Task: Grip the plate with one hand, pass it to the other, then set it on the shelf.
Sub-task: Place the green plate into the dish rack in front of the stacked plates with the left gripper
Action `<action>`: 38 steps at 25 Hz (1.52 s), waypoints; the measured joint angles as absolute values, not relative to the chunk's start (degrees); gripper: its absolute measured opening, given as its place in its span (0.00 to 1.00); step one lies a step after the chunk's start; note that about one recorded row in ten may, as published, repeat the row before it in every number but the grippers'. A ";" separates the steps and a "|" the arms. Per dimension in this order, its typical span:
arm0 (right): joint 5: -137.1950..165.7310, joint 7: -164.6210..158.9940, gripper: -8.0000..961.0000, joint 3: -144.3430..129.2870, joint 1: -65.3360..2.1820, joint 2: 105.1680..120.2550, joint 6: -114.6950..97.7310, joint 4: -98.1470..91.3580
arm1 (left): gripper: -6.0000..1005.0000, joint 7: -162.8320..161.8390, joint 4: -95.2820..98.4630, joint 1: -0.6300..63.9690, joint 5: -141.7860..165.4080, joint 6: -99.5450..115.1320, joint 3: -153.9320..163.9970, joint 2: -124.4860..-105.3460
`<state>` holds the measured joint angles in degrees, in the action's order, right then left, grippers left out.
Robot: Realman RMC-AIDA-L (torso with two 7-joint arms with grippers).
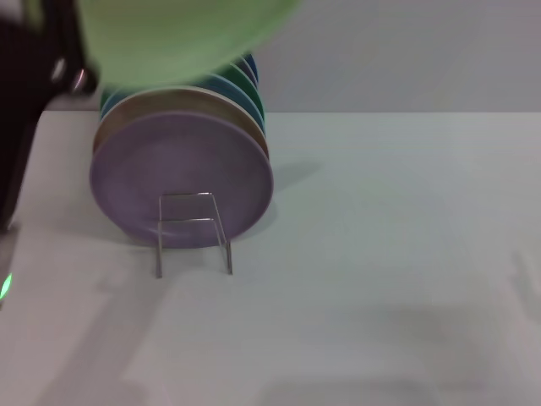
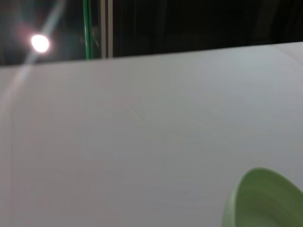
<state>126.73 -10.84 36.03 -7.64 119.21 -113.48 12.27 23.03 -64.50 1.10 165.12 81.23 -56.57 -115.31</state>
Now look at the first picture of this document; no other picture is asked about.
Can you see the light blue plate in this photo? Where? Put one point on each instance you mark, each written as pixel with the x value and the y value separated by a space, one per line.
pixel 236 95

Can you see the grey purple plate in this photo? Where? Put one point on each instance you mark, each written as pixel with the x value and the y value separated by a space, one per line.
pixel 249 72

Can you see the light green plate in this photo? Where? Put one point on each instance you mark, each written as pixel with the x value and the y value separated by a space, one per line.
pixel 169 38

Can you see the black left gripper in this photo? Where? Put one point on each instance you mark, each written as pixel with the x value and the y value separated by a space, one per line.
pixel 21 105

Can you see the tan brown plate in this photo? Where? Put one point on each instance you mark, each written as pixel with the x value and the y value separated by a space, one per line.
pixel 169 101

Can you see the dark green plate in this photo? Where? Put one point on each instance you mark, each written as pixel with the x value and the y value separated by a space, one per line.
pixel 247 91

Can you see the teal blue plate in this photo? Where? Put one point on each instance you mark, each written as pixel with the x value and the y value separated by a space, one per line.
pixel 252 63

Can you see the lilac plate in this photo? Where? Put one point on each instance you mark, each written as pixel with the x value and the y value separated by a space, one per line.
pixel 169 169

